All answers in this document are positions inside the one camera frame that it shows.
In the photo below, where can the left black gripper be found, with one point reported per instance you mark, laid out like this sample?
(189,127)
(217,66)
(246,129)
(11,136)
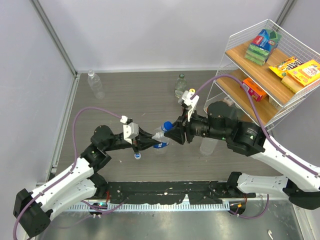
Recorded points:
(143,141)

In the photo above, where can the blue white bottle cap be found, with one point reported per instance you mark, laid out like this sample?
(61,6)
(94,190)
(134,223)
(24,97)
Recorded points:
(137,156)

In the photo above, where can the small white box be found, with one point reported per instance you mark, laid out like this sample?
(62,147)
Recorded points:
(228,101)

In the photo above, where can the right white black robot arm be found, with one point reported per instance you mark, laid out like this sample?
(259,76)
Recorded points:
(299,179)

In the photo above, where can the yellow sponge pack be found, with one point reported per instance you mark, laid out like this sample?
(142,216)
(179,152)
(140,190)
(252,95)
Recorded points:
(301,76)

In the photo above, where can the amber tea bottle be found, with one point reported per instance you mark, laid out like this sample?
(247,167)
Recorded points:
(190,92)

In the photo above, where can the clear bottle blue cap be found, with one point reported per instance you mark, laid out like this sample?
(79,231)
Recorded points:
(208,146)

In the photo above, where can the clear empty plastic bottle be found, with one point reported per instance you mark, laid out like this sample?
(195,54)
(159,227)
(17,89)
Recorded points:
(95,84)

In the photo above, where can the blue label water bottle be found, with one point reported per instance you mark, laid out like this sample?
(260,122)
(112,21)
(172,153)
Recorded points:
(159,135)

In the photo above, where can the green sponge pack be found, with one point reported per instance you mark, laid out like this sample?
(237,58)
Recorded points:
(262,46)

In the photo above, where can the green cap glass bottle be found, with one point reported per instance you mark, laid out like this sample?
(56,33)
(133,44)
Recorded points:
(180,86)

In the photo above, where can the white slotted cable duct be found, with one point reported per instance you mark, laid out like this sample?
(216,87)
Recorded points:
(185,206)

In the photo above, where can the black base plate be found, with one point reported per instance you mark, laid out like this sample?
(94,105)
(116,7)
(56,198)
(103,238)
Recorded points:
(167,192)

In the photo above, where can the white wire shelf rack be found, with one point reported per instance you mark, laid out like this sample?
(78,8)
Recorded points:
(280,100)

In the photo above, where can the dark blue bottle cap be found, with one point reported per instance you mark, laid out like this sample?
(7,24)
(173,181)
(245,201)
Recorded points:
(167,125)

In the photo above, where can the yellow candy bag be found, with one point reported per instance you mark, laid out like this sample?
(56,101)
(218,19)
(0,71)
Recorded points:
(282,69)

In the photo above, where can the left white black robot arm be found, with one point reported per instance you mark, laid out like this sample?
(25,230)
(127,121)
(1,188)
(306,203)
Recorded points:
(34,210)

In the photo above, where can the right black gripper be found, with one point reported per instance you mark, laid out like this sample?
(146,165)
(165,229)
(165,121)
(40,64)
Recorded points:
(177,133)

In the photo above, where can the orange red box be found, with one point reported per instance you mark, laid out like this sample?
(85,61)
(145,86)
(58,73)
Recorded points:
(254,90)

